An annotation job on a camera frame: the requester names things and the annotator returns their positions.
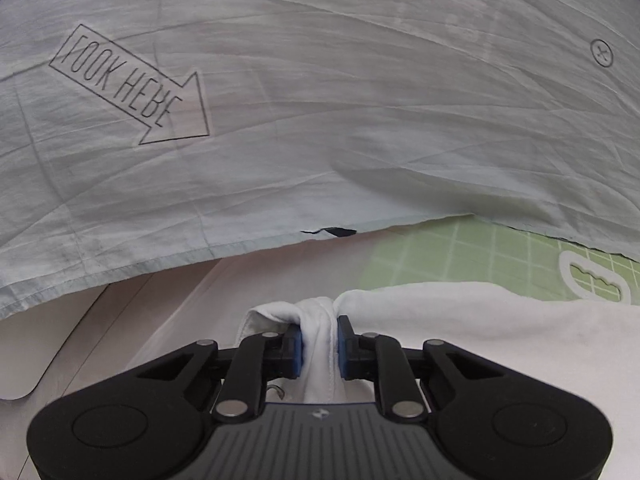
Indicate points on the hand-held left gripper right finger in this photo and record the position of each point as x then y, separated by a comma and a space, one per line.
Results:
343, 357

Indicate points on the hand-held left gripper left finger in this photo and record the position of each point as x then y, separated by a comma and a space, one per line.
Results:
297, 357

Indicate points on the white shirt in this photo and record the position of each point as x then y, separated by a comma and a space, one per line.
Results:
475, 320

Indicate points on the green checked mat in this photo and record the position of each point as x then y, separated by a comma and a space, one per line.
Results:
475, 255

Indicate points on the grey printed bed sheet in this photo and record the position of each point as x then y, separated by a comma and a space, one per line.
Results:
325, 85

